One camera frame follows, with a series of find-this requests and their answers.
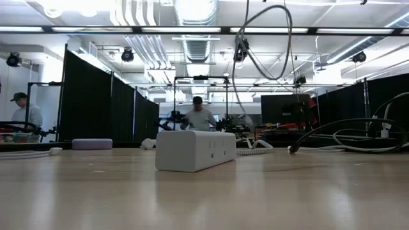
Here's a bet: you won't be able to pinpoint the black gantry frame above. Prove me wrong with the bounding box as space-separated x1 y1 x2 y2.
173 75 229 130
24 81 63 143

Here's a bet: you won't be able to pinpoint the coiled white power strip cord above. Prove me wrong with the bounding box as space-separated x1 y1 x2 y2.
235 137 275 157

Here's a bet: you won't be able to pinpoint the person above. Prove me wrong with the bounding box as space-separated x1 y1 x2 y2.
179 95 219 132
10 91 43 143

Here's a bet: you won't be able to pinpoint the white adapter cable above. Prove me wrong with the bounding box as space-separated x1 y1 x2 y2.
372 91 409 125

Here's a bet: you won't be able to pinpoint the lavender flat pad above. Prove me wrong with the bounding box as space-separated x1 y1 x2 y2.
72 138 113 151

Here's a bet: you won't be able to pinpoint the white power strip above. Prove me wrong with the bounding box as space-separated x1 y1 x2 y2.
155 130 238 174

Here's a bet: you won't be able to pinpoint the white cable with plug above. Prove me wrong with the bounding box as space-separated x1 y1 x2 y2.
0 147 63 160

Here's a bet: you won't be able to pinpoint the silver ventilation duct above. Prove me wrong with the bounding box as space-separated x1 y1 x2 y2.
173 0 219 64

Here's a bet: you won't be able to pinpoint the white charging cable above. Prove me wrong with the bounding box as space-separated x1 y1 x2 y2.
231 0 293 128

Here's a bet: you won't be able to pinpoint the white plug adapter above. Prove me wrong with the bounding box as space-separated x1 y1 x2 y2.
379 122 391 139

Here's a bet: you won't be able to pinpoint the black overhead frame bar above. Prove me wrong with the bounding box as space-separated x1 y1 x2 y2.
0 25 409 36

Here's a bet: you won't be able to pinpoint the black USB cable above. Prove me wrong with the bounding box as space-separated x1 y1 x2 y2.
288 117 409 155

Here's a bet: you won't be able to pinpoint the black curtain partition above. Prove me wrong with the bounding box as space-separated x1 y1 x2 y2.
317 73 409 138
58 43 160 143

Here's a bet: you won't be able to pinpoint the white ceiling pipe bundle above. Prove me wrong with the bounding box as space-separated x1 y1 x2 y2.
110 0 176 70

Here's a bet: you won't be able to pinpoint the black monitor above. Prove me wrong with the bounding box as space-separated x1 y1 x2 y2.
260 94 313 125

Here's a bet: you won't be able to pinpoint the red and yellow equipment rack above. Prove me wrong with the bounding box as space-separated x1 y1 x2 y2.
254 123 316 143

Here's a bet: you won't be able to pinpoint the colourful storage bins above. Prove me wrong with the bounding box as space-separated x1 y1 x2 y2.
0 132 41 144

